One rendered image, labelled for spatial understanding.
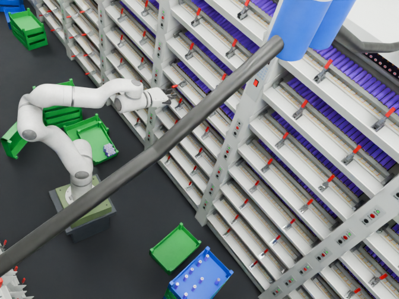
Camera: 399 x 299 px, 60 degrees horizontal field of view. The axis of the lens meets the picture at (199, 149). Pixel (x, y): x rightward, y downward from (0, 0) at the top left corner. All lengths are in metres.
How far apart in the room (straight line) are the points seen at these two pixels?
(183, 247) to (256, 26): 1.59
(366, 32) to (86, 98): 1.10
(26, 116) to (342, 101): 1.28
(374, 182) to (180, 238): 1.49
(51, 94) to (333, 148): 1.17
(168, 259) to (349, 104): 1.62
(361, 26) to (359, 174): 0.54
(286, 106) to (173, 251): 1.39
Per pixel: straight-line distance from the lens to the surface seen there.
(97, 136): 2.89
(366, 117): 1.32
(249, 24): 1.53
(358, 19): 1.26
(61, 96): 1.57
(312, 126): 1.48
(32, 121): 1.64
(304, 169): 1.59
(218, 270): 2.06
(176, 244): 2.50
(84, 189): 2.09
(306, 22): 0.52
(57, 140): 1.77
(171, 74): 2.11
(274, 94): 1.54
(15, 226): 2.63
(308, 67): 1.40
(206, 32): 1.77
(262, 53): 0.52
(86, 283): 2.41
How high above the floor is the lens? 2.30
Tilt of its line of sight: 50 degrees down
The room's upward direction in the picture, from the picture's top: 17 degrees clockwise
